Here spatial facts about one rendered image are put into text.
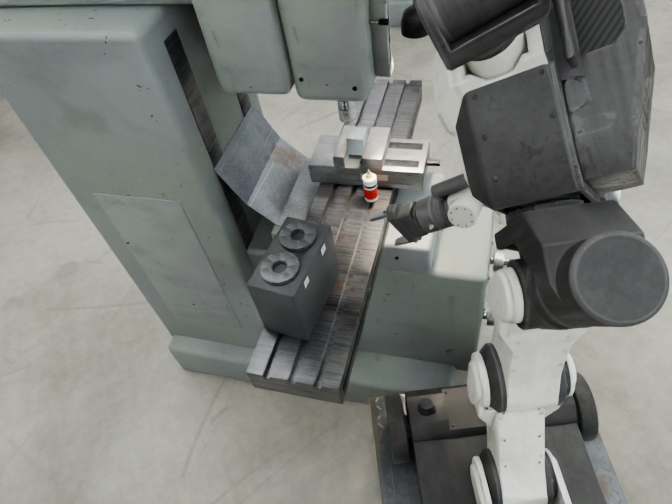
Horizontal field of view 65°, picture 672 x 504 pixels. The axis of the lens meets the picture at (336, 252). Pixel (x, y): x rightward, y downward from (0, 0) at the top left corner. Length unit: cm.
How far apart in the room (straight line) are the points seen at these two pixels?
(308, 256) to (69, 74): 72
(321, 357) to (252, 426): 108
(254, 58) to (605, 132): 82
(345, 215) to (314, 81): 43
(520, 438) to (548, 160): 70
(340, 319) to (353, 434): 96
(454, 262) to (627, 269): 102
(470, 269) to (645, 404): 103
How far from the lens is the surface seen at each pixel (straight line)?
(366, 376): 209
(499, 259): 178
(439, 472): 156
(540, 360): 105
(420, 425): 157
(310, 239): 123
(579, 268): 68
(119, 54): 135
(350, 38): 124
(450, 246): 171
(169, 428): 244
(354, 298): 135
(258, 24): 127
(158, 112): 140
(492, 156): 82
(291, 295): 115
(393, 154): 162
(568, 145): 80
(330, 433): 223
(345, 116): 146
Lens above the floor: 206
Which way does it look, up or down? 49 degrees down
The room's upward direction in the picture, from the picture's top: 11 degrees counter-clockwise
